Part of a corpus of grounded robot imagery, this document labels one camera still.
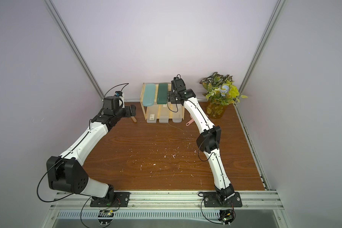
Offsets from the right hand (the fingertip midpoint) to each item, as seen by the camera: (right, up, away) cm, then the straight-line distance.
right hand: (176, 91), depth 92 cm
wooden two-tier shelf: (-5, -8, +22) cm, 24 cm away
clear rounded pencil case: (+1, -17, +15) cm, 23 cm away
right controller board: (+25, -67, -22) cm, 75 cm away
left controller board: (-37, -69, -21) cm, 80 cm away
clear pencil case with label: (-19, -14, +19) cm, 30 cm away
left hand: (-28, -10, -8) cm, 31 cm away
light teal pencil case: (-19, -2, +3) cm, 19 cm away
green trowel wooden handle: (-33, -19, +15) cm, 41 cm away
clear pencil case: (-9, -15, +18) cm, 25 cm away
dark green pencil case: (-9, -5, -2) cm, 11 cm away
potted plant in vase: (+30, 0, +2) cm, 30 cm away
